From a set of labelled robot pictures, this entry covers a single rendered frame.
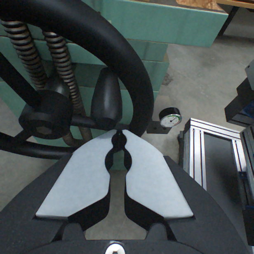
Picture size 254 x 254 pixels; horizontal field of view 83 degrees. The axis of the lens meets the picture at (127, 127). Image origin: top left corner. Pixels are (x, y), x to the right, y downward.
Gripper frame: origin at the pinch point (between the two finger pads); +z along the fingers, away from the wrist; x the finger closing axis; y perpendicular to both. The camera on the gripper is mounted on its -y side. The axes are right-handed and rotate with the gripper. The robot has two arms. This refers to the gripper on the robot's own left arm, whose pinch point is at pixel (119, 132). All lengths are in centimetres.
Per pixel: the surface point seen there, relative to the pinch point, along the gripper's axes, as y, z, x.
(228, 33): -46, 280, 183
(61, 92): -0.6, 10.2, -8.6
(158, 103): 9.0, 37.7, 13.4
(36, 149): 11.3, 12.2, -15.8
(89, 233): 81, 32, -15
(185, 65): 4, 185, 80
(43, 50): -5.9, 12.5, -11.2
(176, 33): -10.1, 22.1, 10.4
